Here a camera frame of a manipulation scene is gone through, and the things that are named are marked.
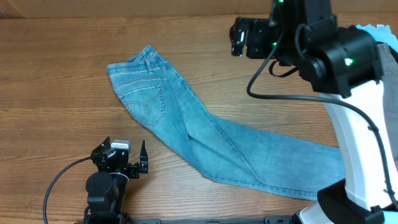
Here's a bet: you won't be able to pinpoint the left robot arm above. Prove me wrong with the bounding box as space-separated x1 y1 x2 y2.
83 137 149 224

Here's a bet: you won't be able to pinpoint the light blue denim jeans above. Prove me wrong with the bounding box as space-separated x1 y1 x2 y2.
107 45 345 200

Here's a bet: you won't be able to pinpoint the light blue folded garment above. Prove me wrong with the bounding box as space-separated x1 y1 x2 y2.
356 24 398 52

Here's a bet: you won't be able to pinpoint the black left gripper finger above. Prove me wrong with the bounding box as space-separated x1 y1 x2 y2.
139 140 149 174
100 136 111 147

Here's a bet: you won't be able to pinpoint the grey folded trousers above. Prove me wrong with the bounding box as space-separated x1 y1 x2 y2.
377 44 397 168

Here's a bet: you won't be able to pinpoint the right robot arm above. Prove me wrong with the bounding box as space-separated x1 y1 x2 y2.
229 0 397 223

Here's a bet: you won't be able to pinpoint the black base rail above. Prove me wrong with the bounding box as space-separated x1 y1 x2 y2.
129 215 292 224

